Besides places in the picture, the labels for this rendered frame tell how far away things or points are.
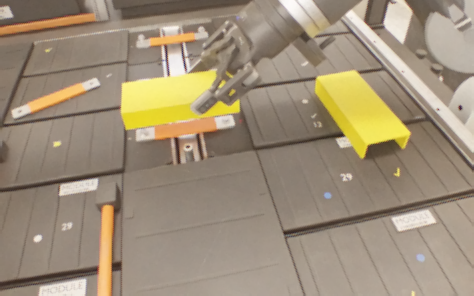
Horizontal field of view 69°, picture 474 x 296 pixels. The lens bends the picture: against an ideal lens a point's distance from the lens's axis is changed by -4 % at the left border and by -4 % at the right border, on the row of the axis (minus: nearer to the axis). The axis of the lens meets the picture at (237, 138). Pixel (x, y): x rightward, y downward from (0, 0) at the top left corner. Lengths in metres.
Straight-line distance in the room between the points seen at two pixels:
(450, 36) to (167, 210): 0.39
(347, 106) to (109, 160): 0.35
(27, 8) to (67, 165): 0.51
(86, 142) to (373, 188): 0.41
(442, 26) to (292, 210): 0.28
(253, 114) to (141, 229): 0.25
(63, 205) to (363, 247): 0.37
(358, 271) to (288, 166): 0.16
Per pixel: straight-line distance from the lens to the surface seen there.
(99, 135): 0.59
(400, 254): 0.45
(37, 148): 0.61
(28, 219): 0.52
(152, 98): 0.51
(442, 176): 0.55
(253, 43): 0.46
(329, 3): 0.45
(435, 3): 0.48
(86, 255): 0.46
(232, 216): 0.44
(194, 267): 0.41
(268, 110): 0.58
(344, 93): 0.58
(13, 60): 0.85
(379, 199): 0.49
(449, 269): 0.47
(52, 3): 0.96
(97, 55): 0.79
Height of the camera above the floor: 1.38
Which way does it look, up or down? 44 degrees down
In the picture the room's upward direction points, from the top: 2 degrees counter-clockwise
